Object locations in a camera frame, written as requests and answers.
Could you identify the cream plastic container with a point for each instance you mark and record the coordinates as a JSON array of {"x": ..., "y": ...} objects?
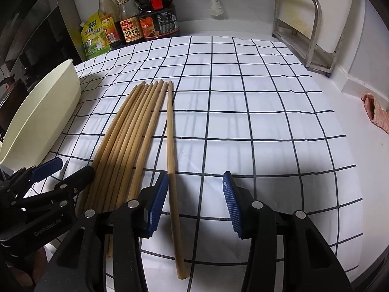
[{"x": 39, "y": 112}]

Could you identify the yellow cap orange label bottle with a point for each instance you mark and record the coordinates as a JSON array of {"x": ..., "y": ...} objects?
[{"x": 108, "y": 27}]

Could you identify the bundle of wooden chopsticks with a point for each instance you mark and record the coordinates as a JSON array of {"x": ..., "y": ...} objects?
[{"x": 121, "y": 146}]

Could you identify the large dark sauce jug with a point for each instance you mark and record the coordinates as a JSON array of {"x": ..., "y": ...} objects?
[{"x": 161, "y": 21}]

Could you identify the yellow green seasoning pouch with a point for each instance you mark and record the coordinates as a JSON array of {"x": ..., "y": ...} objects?
[{"x": 94, "y": 41}]

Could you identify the clear bottle red label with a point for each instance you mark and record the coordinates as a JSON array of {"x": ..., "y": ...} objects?
[{"x": 129, "y": 27}]

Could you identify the pink cloth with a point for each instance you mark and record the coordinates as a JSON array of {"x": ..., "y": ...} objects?
[{"x": 376, "y": 112}]

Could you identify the stainless steel board rack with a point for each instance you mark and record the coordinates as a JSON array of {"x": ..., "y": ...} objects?
[{"x": 317, "y": 59}]

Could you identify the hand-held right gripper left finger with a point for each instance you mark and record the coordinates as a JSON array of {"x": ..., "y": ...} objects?
[{"x": 158, "y": 200}]

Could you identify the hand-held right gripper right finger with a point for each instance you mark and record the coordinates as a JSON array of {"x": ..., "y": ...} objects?
[{"x": 232, "y": 206}]

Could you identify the long wooden chopstick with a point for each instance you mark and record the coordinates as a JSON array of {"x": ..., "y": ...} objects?
[{"x": 171, "y": 146}]

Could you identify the dark kitchen appliance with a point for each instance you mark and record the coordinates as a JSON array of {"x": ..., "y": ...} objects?
[{"x": 36, "y": 30}]

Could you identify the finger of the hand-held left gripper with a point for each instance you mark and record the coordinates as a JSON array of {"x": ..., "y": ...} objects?
[
  {"x": 45, "y": 168},
  {"x": 76, "y": 182}
]

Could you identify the white grid tablecloth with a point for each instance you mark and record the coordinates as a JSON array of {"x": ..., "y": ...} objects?
[{"x": 258, "y": 127}]

